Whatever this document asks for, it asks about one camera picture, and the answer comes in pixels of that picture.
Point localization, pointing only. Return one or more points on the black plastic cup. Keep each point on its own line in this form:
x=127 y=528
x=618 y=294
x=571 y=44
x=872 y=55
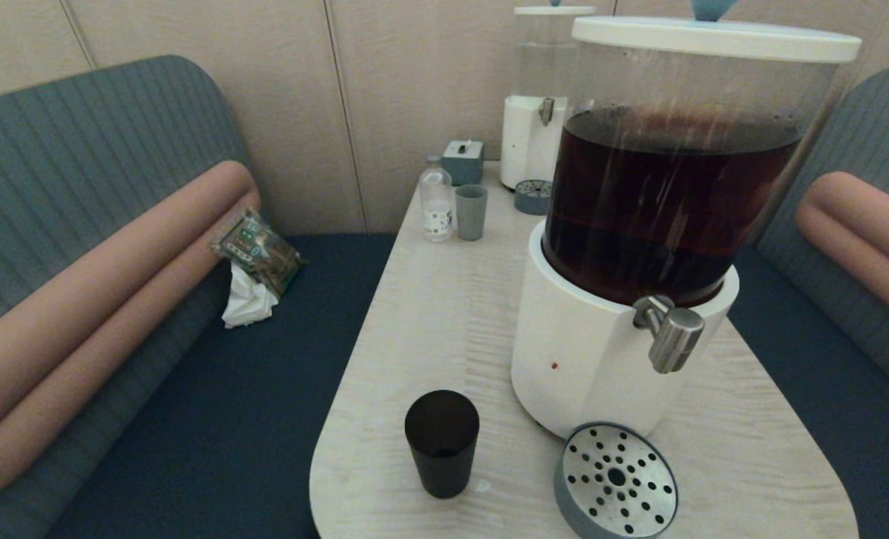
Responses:
x=442 y=457

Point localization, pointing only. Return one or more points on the grey plastic cup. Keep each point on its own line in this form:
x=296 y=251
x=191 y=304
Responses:
x=471 y=213

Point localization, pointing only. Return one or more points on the clear plastic bottle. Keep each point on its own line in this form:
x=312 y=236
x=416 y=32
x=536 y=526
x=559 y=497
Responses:
x=437 y=209

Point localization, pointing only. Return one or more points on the grey tissue box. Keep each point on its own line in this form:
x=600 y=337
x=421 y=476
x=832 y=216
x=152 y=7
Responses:
x=463 y=165

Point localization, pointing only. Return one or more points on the small round drip tray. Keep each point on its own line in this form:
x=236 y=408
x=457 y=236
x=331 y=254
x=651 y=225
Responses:
x=532 y=198

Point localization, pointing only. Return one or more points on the small water drink dispenser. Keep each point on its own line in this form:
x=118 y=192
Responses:
x=523 y=142

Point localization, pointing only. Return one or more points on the large tea drink dispenser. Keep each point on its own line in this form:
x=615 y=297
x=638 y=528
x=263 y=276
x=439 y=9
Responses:
x=586 y=352

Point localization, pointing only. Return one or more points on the green snack packet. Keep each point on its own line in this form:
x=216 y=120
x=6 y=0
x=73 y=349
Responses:
x=261 y=251

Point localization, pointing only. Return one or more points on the small metal dispenser tap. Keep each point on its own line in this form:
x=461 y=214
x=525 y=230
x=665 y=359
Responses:
x=546 y=111

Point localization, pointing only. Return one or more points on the crumpled white tissue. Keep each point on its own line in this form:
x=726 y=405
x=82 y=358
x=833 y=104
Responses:
x=248 y=303

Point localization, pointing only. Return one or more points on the large metal dispenser tap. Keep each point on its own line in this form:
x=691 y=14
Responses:
x=676 y=337

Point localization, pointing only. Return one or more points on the large round drip tray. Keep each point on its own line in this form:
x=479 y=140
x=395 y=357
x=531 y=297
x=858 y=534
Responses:
x=616 y=457

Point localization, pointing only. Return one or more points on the teal upholstered bench sofa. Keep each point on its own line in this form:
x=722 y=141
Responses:
x=826 y=389
x=227 y=419

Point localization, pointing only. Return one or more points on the pink bolster cushion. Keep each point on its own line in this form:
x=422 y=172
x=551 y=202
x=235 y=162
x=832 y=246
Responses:
x=856 y=258
x=77 y=389
x=114 y=269
x=871 y=209

